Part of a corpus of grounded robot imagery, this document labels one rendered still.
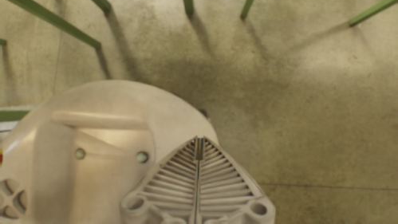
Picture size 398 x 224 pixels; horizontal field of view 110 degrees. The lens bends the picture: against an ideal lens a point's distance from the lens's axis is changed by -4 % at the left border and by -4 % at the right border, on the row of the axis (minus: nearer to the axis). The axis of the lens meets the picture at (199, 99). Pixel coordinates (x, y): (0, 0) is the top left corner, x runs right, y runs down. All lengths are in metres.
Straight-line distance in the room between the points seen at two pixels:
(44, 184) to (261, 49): 0.84
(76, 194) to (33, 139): 0.17
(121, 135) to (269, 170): 0.62
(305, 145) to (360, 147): 0.26
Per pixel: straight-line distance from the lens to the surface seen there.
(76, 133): 0.50
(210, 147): 0.16
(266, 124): 0.73
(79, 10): 1.03
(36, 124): 0.48
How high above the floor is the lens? 0.67
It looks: 87 degrees down
